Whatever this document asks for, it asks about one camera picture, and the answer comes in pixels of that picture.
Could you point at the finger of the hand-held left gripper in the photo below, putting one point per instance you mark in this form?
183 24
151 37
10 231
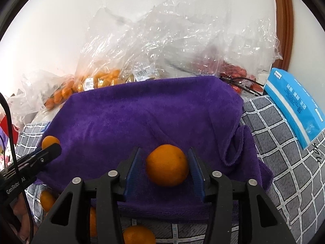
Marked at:
43 157

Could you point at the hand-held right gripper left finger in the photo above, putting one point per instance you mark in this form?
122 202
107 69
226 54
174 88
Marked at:
133 174

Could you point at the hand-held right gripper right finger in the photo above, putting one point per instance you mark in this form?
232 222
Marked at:
196 176

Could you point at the small orange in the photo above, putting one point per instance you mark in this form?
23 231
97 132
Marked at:
49 140
47 200

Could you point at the clear bag of red fruits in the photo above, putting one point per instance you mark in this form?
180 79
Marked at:
228 68

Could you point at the red paper bag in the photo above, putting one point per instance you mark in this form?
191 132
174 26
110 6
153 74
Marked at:
6 127

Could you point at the white plastic bag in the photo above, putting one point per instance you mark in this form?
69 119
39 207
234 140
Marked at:
20 106

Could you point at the purple towel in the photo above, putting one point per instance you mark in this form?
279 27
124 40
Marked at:
127 111

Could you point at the grey grid bedsheet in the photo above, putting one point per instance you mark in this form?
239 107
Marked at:
279 157

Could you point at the clear bag of kumquats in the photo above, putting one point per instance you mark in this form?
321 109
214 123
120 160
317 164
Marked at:
106 78

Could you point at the blue tissue pack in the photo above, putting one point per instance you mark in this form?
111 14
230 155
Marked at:
292 101

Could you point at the brown wooden door frame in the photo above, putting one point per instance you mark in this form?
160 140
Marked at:
285 17

